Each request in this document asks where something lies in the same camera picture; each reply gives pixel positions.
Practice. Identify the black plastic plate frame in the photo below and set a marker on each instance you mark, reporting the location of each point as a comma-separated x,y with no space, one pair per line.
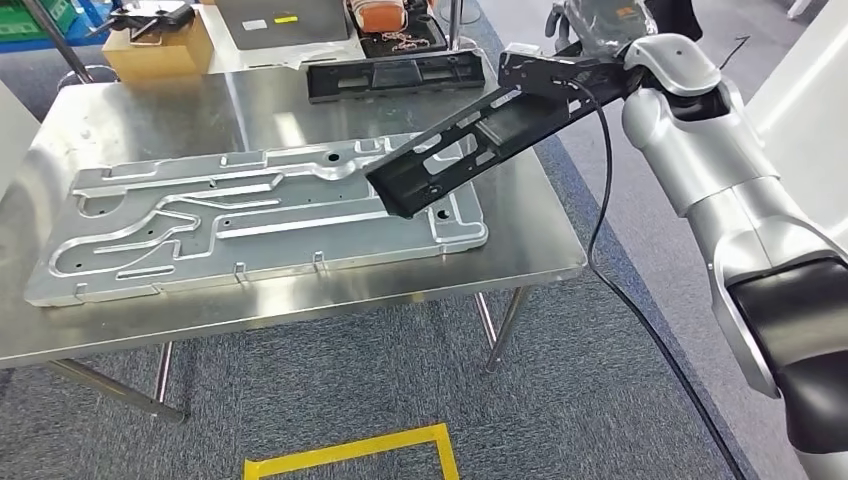
397,76
404,189

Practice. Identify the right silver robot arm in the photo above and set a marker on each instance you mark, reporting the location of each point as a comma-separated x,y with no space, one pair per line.
702,159

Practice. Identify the stainless steel workbench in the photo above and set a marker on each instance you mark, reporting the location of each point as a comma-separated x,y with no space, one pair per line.
166,112

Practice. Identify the machined aluminium fixture plate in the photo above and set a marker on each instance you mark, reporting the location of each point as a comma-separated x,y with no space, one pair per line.
265,245

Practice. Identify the black tray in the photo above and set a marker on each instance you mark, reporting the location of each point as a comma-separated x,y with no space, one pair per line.
430,36

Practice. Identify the chrome pole with base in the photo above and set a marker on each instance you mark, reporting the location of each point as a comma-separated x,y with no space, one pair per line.
455,26

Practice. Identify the yellow floor tape square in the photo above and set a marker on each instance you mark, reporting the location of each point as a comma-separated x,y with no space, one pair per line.
344,452

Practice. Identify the orange pouch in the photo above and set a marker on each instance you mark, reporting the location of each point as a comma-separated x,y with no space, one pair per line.
378,16

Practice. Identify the dark grey flat case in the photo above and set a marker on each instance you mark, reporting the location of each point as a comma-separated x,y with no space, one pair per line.
298,30

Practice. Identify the brown cardboard box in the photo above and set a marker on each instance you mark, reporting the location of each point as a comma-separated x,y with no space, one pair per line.
159,56

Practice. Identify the black hand tool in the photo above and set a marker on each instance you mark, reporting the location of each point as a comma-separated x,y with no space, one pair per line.
152,14

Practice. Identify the white panel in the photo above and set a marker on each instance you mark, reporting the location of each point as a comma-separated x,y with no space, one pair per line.
13,132
808,99

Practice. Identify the black pole stand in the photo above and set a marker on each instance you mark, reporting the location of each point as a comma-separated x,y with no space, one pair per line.
60,43

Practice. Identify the blue plastic crate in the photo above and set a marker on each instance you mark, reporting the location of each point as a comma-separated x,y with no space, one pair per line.
40,45

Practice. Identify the green plastic crate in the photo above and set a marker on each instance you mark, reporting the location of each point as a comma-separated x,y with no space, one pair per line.
33,16

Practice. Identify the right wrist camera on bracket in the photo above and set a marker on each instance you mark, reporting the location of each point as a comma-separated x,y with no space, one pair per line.
523,50

